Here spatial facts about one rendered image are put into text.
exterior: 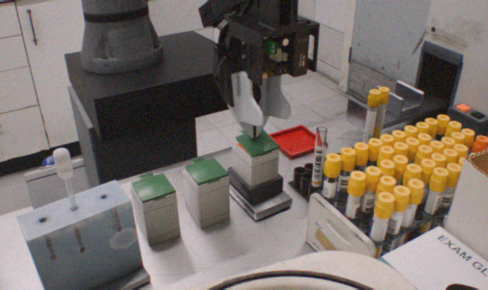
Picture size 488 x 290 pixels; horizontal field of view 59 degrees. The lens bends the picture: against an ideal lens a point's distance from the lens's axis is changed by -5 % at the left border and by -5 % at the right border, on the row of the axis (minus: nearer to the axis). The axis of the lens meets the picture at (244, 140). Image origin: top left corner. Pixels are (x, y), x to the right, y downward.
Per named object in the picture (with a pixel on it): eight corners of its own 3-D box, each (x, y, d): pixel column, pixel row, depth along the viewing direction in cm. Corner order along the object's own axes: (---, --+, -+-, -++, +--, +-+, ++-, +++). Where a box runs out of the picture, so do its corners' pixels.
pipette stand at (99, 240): (124, 243, 51) (110, 172, 46) (151, 281, 46) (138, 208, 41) (39, 279, 46) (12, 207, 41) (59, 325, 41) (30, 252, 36)
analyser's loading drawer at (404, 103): (429, 94, 80) (434, 68, 78) (458, 109, 75) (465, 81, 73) (345, 120, 72) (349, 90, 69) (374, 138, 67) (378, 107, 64)
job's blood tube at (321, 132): (315, 192, 58) (322, 125, 53) (321, 197, 57) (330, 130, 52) (308, 195, 58) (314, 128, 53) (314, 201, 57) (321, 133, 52)
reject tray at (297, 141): (301, 128, 74) (301, 123, 73) (328, 147, 68) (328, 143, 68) (266, 139, 71) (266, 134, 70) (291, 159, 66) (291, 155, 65)
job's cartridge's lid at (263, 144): (258, 127, 57) (258, 123, 56) (279, 149, 54) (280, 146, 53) (232, 135, 55) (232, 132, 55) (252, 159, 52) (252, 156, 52)
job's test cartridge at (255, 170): (258, 173, 60) (258, 132, 57) (278, 191, 57) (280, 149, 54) (232, 182, 59) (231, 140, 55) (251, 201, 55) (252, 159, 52)
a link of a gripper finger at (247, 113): (252, 162, 50) (253, 85, 45) (225, 139, 54) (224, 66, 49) (275, 154, 51) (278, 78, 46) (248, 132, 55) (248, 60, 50)
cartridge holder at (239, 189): (253, 172, 63) (253, 149, 61) (291, 206, 56) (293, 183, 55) (219, 183, 61) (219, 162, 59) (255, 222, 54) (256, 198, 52)
